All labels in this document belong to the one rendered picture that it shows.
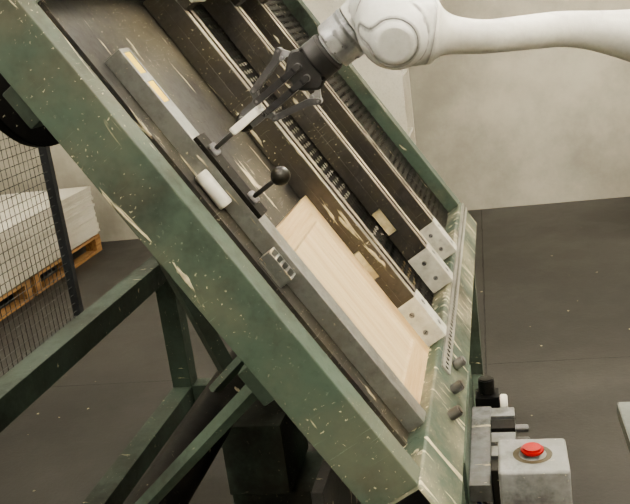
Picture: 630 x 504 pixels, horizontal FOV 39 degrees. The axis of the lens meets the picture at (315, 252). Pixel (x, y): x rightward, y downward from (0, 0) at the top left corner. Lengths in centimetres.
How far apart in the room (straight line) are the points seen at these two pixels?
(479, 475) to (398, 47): 98
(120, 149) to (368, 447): 67
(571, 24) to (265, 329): 74
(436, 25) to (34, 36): 65
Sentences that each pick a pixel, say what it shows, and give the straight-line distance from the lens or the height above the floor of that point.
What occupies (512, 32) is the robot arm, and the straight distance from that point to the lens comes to 151.
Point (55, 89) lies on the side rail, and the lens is 156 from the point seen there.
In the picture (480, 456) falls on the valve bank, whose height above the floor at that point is 74.
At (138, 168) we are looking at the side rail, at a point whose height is 151.
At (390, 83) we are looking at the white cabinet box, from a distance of 581.
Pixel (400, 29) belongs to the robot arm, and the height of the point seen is 168.
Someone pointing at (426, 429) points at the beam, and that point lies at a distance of 181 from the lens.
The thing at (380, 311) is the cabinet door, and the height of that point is 103.
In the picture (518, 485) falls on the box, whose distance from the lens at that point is 162.
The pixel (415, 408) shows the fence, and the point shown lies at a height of 93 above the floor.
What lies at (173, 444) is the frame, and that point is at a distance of 233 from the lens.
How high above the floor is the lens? 173
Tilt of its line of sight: 15 degrees down
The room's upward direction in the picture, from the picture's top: 8 degrees counter-clockwise
